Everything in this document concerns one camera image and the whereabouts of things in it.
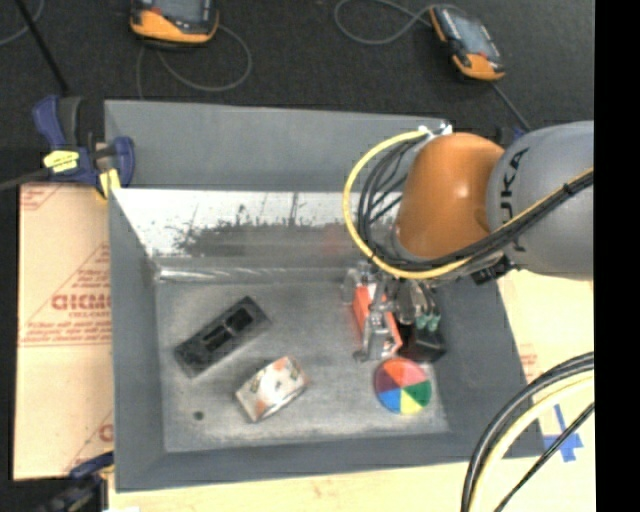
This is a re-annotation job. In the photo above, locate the orange and white box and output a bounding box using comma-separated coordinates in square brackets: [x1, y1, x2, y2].
[351, 285, 403, 359]

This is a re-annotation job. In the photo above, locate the brown cardboard board red print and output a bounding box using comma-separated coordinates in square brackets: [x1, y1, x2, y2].
[11, 181, 116, 482]

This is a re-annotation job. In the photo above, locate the black flat slotted block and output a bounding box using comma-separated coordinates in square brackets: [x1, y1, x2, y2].
[173, 295, 274, 379]

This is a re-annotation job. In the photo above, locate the grey metal bin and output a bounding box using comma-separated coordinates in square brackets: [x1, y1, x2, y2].
[103, 99, 547, 492]

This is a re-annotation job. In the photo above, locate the multicolour segmented ball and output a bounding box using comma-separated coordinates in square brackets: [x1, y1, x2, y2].
[373, 356, 434, 416]

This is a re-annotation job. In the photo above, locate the white and orange packet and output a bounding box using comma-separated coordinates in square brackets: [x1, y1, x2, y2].
[234, 355, 311, 424]

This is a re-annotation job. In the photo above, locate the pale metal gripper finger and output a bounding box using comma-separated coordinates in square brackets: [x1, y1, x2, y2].
[341, 267, 372, 306]
[354, 312, 392, 363]

